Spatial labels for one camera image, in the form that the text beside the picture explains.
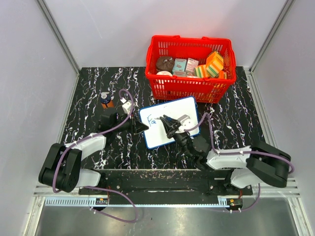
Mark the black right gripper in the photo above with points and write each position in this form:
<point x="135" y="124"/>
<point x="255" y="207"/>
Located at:
<point x="171" y="127"/>

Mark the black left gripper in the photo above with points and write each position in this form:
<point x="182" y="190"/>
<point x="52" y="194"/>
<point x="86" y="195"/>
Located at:
<point x="139" y="127"/>

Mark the blue framed whiteboard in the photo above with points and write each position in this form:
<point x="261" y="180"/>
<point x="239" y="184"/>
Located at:
<point x="155" y="136"/>

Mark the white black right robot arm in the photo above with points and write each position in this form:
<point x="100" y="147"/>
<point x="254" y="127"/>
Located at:
<point x="250" y="165"/>

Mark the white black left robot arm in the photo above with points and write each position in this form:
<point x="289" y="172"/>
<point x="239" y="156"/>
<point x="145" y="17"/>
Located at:
<point x="62" y="166"/>

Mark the orange blue pump bottle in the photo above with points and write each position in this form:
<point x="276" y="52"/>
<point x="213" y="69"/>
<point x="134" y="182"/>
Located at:
<point x="106" y="100"/>

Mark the red plastic shopping basket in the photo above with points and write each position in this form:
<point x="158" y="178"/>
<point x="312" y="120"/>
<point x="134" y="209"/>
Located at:
<point x="168" y="86"/>

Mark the teal small box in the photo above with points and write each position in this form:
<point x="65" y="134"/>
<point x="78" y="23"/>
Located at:
<point x="179" y="65"/>

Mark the brown round package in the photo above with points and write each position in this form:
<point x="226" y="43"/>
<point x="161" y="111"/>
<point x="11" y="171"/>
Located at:
<point x="165" y="63"/>

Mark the green yellow sponge pack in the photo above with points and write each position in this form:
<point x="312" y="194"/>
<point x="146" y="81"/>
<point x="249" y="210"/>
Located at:
<point x="201" y="71"/>

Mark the pink small box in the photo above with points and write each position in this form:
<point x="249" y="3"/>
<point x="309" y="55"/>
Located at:
<point x="191" y="64"/>

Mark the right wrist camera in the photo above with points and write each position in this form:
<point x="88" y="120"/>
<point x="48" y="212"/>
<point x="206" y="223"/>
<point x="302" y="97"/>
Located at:
<point x="185" y="123"/>

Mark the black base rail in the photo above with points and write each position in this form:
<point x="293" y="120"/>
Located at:
<point x="168" y="187"/>

